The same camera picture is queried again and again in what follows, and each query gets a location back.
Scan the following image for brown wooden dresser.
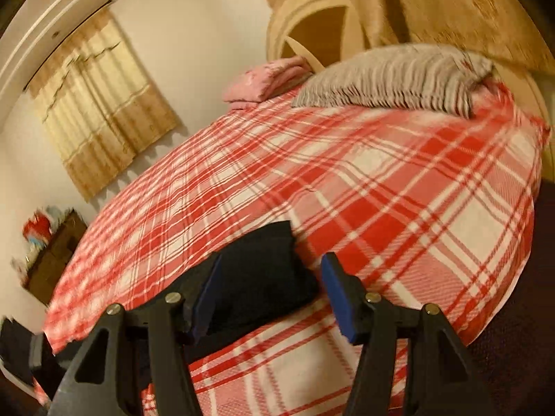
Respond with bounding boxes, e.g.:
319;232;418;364
22;209;89;306

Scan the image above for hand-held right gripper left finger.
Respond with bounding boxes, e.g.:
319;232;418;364
45;253;224;416

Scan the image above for beige patterned curtain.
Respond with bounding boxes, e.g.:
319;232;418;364
28;9;180;202

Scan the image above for grey striped pillow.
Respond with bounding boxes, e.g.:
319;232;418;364
291;44;496;119

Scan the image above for cream bed headboard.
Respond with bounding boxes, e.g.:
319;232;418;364
265;0;553;126

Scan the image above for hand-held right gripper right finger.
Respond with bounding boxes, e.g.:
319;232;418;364
321;252;493;416

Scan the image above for black pants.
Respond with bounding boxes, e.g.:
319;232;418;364
173;220;322;362

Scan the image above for pink pillow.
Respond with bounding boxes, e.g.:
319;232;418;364
222;55;314;110

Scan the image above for red bag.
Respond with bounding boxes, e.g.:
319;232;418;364
24;219;55;248

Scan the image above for pale blue bag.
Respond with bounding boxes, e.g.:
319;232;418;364
43;206;68;226

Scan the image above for red white plaid bed blanket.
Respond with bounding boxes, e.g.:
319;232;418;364
35;80;551;416

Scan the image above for black bag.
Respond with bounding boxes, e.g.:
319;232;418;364
0;318;33;380

